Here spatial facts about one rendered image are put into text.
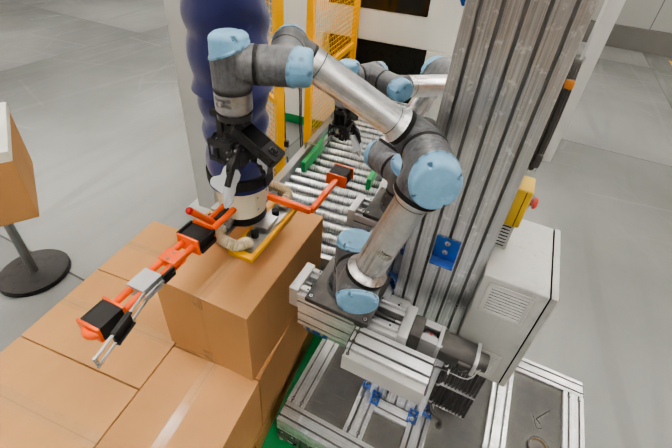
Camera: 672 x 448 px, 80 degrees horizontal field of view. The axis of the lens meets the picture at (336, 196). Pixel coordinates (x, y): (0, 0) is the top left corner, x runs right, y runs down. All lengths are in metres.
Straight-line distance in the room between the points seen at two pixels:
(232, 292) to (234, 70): 0.90
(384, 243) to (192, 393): 1.06
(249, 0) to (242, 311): 0.95
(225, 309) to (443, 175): 0.90
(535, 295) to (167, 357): 1.39
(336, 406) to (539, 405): 0.97
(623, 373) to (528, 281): 1.77
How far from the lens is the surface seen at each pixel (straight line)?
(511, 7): 0.99
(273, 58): 0.77
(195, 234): 1.34
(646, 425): 2.89
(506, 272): 1.30
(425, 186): 0.86
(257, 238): 1.48
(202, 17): 1.13
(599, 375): 2.92
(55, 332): 2.12
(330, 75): 0.90
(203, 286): 1.53
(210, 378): 1.78
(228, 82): 0.79
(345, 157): 3.00
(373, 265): 1.04
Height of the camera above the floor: 2.09
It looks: 37 degrees down
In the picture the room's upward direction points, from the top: 5 degrees clockwise
